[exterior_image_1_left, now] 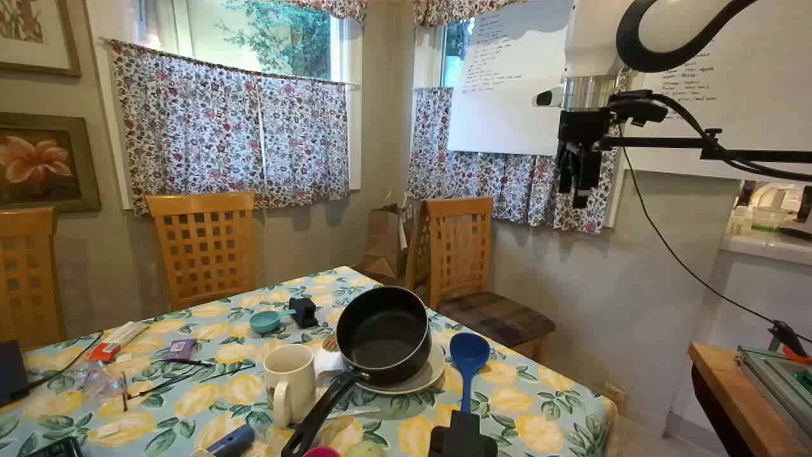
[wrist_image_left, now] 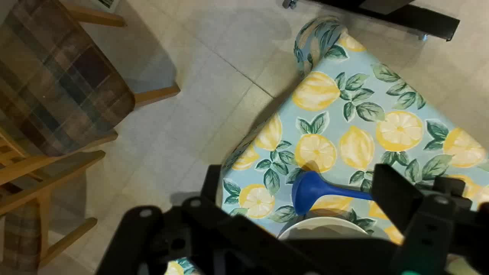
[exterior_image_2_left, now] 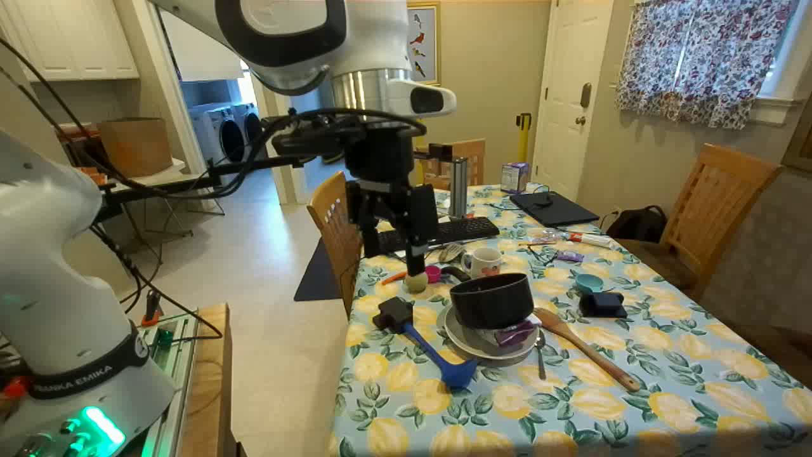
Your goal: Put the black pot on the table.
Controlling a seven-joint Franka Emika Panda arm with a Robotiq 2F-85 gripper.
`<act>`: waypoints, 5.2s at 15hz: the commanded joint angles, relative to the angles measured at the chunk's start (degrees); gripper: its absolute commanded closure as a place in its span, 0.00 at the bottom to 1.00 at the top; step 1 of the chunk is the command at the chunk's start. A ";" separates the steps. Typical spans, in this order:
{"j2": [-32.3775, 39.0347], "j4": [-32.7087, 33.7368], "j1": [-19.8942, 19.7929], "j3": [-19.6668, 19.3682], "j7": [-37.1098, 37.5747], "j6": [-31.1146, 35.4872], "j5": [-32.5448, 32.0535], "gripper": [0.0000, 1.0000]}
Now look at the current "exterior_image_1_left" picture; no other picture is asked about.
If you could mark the small teal bowl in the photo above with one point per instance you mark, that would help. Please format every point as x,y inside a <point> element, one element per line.
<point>265,323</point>

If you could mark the white whiteboard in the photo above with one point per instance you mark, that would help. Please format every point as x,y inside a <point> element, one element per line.
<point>507,98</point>

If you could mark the small black box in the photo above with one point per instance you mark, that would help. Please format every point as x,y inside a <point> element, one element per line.
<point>302,313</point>

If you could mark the upper framed picture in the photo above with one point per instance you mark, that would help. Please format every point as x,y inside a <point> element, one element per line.
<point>37,39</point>

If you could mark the blue plastic ladle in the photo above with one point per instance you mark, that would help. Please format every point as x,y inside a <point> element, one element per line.
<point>468,356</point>

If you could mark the floral curtain window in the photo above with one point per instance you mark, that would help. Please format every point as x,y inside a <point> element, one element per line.
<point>204,128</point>
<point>522,190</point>

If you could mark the purple snack packet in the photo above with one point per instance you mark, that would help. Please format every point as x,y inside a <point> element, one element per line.
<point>180,348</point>

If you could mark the white paper napkin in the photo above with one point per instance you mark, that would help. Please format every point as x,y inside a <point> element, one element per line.
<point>328,361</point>

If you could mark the brown paper bag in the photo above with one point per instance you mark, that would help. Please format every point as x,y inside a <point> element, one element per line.
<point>383,246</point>

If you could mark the blue pen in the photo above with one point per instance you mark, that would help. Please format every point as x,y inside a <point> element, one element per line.
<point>233,444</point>

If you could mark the flower painting framed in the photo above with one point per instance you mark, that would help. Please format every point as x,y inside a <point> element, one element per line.
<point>47,162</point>

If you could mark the wooden side table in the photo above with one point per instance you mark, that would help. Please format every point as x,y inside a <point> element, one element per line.
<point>742,414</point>

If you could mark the white plate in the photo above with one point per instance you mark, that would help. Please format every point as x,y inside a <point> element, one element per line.
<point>421,380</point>

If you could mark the black pot with handle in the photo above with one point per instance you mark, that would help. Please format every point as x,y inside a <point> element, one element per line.
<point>383,338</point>

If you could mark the wooden chair left of window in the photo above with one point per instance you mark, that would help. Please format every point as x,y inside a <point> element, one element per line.
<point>207,246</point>

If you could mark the floral curtain right window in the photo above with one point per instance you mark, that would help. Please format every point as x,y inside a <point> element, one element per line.
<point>522,190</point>

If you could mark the wooden chair with cushion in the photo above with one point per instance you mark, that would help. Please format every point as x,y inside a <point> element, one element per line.
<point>450,268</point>

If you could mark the wooden chair far left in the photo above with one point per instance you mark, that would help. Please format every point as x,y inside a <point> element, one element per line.
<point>28,293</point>

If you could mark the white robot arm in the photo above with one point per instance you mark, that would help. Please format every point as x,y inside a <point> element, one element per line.
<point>665,34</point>

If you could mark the floral curtain left window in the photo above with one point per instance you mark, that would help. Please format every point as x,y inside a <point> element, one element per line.
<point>204,128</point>

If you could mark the floral lemon tablecloth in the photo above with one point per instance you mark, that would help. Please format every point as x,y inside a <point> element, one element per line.
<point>262,359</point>

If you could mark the white ceramic mug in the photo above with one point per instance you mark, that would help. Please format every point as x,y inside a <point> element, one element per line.
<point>292,385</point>

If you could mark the red white packet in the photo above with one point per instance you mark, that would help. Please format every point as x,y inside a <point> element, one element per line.
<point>115,341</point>

